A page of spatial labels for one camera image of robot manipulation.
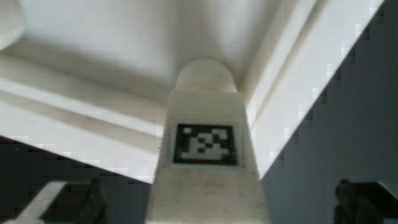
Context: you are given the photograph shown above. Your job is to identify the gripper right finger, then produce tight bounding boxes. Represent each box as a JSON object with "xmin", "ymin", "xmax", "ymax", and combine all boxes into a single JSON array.
[{"xmin": 335, "ymin": 179, "xmax": 398, "ymax": 224}]

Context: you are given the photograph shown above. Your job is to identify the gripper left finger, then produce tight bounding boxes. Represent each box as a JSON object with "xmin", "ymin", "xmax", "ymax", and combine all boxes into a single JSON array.
[{"xmin": 6, "ymin": 178, "xmax": 109, "ymax": 224}]

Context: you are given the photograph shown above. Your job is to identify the white leg with tag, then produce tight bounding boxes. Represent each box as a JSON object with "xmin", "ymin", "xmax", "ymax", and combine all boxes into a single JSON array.
[{"xmin": 146, "ymin": 59, "xmax": 273, "ymax": 224}]

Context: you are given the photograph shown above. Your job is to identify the white square tabletop tray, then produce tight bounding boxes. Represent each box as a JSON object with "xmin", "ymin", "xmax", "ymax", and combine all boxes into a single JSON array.
[{"xmin": 0, "ymin": 0, "xmax": 386, "ymax": 181}]

